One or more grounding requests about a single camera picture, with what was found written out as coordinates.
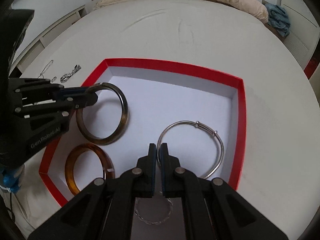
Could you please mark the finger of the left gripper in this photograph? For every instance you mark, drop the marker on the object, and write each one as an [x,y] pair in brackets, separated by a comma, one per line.
[73,91]
[82,100]

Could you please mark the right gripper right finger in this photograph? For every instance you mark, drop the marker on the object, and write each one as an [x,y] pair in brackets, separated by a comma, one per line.
[211,208]

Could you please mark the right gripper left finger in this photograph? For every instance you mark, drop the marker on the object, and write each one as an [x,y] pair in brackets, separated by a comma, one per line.
[104,209]

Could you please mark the dark horn bangle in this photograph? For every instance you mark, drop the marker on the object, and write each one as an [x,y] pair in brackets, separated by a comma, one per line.
[123,121]

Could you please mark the silver adjustable bangle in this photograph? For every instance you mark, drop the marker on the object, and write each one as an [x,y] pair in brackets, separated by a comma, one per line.
[198,125]

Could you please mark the red jewelry box tray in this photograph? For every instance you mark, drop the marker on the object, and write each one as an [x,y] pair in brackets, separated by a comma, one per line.
[158,93]

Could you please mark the amber bangle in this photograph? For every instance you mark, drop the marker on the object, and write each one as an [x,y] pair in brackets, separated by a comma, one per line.
[105,160]

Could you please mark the white low cabinet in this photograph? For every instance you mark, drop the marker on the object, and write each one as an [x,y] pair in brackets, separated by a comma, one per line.
[30,51]

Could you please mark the white bed sheet mattress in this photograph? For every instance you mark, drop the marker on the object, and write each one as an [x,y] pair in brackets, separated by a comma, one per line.
[280,175]

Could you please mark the wooden nightstand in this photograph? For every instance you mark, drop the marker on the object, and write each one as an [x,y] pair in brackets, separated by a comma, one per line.
[275,32]

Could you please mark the white wardrobe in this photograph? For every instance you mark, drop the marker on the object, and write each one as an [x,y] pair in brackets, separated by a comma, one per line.
[304,34]

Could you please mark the blue cloth pile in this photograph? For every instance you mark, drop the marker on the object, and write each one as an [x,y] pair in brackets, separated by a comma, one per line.
[278,19]

